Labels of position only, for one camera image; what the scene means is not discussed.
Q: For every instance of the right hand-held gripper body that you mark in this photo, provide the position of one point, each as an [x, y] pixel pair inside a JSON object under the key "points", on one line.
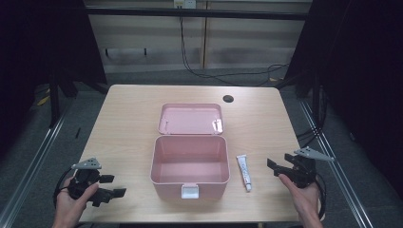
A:
{"points": [[304, 171]]}

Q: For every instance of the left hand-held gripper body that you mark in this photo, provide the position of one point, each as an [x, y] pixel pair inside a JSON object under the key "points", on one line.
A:
{"points": [[83, 180]]}

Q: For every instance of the white ointment tube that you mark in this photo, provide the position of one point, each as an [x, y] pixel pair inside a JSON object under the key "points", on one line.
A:
{"points": [[244, 169]]}

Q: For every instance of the pink plastic storage box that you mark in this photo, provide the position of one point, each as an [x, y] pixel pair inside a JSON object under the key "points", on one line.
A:
{"points": [[190, 172]]}

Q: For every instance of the person's right hand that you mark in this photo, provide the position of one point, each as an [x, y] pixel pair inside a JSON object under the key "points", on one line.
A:
{"points": [[301, 198]]}

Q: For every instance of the person's left hand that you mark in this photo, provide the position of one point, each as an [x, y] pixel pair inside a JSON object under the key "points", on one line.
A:
{"points": [[68, 205]]}

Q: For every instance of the small black floor object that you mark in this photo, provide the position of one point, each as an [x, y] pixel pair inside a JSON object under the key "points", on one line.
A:
{"points": [[78, 132]]}

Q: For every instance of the black metal stand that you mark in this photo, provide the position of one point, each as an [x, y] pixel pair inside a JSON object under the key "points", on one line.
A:
{"points": [[54, 98], [316, 98]]}

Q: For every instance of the yellow floor tape piece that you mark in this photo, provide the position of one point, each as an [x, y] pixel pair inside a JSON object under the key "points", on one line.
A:
{"points": [[43, 100]]}

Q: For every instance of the dark curtain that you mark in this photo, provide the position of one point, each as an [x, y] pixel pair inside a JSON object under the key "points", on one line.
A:
{"points": [[364, 63], [38, 47]]}

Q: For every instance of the black horizontal metal bar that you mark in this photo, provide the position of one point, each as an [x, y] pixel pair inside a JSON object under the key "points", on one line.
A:
{"points": [[196, 13]]}

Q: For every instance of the aluminium floor rail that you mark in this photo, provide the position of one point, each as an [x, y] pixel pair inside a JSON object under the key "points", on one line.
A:
{"points": [[335, 164], [34, 164]]}

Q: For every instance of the white wall socket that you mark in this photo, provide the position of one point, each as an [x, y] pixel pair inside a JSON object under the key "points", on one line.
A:
{"points": [[184, 3]]}

